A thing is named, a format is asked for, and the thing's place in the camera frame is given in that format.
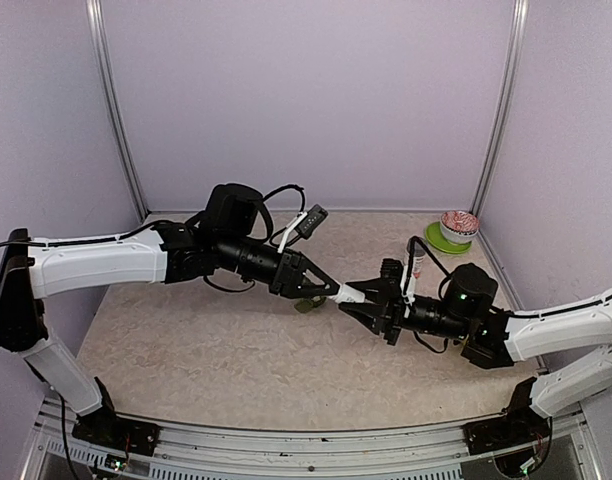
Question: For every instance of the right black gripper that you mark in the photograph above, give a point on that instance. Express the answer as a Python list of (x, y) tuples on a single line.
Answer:
[(387, 319)]

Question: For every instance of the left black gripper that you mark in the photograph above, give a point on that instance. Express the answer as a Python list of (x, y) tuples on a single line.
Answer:
[(290, 277)]

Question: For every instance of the green weekly pill organizer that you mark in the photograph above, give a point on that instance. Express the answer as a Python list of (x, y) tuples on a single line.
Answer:
[(306, 305)]

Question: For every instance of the small white pill bottle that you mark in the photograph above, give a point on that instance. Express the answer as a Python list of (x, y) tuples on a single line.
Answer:
[(348, 294)]

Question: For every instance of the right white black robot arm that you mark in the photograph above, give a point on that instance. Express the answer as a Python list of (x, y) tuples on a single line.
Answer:
[(494, 338)]

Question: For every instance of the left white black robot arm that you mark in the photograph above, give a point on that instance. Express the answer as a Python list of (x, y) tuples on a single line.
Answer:
[(232, 233)]

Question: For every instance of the orange grey-capped supplement bottle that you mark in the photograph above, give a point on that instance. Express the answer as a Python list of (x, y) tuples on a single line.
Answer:
[(414, 257)]

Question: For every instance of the green saucer plate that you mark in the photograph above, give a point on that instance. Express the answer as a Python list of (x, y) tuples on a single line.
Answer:
[(435, 239)]

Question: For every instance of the red patterned white bowl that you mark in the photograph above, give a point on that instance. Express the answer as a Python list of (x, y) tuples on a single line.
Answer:
[(459, 227)]

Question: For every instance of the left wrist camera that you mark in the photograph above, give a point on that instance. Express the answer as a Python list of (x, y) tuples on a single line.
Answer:
[(315, 216)]

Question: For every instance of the left aluminium frame post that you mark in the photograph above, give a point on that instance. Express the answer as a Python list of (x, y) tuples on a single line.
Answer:
[(96, 22)]

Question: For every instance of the aluminium frame post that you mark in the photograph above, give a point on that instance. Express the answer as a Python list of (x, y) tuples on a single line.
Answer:
[(511, 66), (96, 22)]

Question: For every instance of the front aluminium rail base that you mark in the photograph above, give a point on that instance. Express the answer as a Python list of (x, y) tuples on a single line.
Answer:
[(192, 451)]

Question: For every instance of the right aluminium frame post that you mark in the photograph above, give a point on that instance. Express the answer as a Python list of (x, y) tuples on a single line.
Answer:
[(511, 66)]

